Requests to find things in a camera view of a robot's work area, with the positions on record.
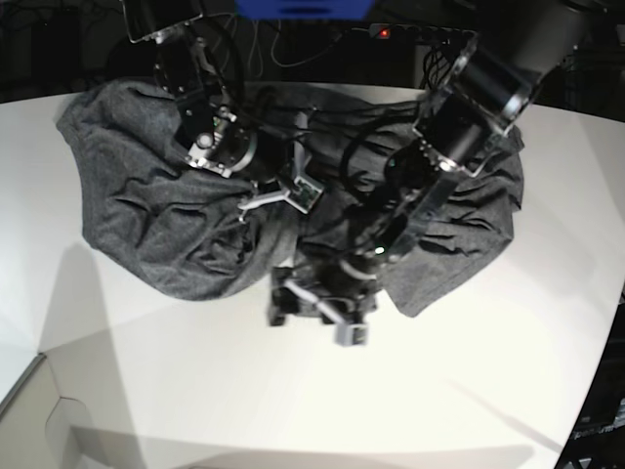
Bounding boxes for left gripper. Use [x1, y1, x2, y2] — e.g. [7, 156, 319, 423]
[267, 256, 379, 346]

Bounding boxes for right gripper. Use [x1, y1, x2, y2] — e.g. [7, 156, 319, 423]
[186, 109, 324, 215]

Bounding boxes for grey t-shirt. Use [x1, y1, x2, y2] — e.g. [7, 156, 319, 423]
[57, 80, 523, 318]

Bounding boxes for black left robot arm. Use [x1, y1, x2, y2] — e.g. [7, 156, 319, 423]
[268, 1, 623, 347]

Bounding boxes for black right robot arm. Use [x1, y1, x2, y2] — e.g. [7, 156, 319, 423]
[122, 1, 324, 214]

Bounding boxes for blue box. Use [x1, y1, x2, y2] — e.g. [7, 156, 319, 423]
[236, 0, 375, 20]

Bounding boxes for black power strip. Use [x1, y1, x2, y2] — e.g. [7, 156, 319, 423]
[367, 22, 475, 45]

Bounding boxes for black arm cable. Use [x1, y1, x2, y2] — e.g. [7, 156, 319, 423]
[340, 116, 392, 201]

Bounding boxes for grey cables behind table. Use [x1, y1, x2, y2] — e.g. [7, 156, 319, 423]
[243, 14, 343, 77]

